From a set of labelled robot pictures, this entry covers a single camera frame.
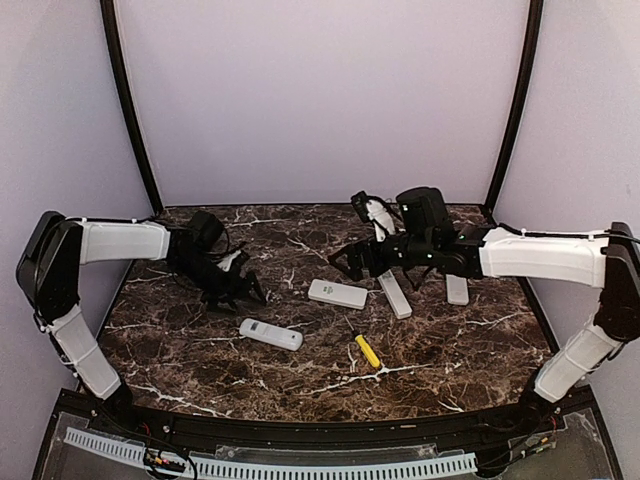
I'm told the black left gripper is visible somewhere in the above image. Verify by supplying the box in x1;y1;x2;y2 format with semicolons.
170;252;266;314

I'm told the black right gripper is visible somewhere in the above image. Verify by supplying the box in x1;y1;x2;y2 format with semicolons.
329;232;436;282

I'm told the white remote with battery bay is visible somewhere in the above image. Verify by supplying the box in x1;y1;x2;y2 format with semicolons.
239;318;304;351

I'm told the yellow handled screwdriver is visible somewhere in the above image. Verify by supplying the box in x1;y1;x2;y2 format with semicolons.
344;317;382;370

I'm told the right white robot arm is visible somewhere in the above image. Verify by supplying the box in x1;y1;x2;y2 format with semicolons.
328;186;639;434

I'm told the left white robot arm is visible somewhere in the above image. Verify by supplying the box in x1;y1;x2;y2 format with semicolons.
16;211;266;436

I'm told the wide white remote control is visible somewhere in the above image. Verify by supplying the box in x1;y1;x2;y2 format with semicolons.
308;279;368;310

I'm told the slim white QR-code remote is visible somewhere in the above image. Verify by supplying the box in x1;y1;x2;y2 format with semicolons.
377;270;412;319

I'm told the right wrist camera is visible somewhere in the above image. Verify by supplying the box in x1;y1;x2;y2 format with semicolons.
351;191;400;242

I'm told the small white remote near wall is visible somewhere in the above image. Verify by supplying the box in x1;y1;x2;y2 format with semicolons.
445;275;469;306

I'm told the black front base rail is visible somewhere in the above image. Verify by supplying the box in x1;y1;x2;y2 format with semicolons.
54;387;596;454

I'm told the white slotted cable duct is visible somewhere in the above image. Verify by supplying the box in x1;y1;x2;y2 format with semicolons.
64;427;477;479

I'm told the black enclosure frame post right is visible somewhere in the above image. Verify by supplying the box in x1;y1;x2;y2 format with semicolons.
482;0;545;221

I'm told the black enclosure frame post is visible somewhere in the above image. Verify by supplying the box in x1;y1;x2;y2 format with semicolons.
99;0;164;215
482;0;545;221

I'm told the black enclosure frame post left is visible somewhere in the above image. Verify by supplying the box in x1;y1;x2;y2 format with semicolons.
99;0;164;215

